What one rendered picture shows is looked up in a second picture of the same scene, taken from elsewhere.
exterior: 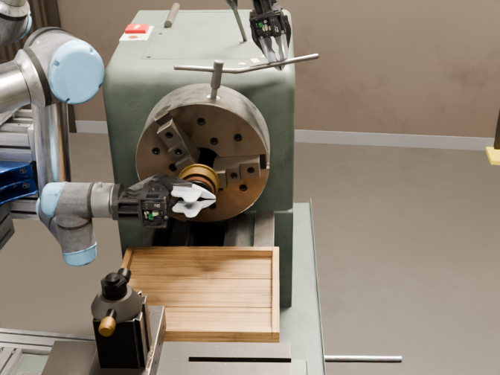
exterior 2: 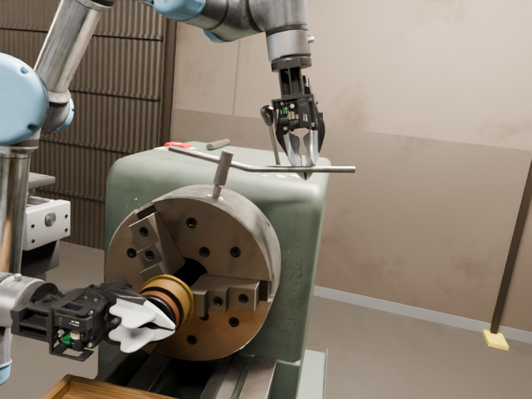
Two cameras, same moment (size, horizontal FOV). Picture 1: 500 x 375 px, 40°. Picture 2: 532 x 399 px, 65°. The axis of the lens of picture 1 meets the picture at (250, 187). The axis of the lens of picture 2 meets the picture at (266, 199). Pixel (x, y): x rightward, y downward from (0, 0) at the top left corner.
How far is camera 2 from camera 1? 0.85 m
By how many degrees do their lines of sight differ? 18
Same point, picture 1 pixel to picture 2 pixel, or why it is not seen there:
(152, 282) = not seen: outside the picture
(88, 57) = (13, 77)
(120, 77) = (127, 169)
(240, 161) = (232, 283)
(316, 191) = (336, 341)
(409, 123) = (419, 298)
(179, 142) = (154, 243)
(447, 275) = not seen: outside the picture
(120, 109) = (119, 205)
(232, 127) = (229, 237)
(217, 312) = not seen: outside the picture
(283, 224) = (286, 378)
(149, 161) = (122, 265)
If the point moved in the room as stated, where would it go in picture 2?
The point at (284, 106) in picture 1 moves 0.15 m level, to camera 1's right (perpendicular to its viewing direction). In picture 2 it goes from (305, 230) to (381, 241)
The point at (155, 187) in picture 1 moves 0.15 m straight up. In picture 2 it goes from (91, 296) to (93, 194)
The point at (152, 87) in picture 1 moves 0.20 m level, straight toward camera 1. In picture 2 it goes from (157, 184) to (129, 207)
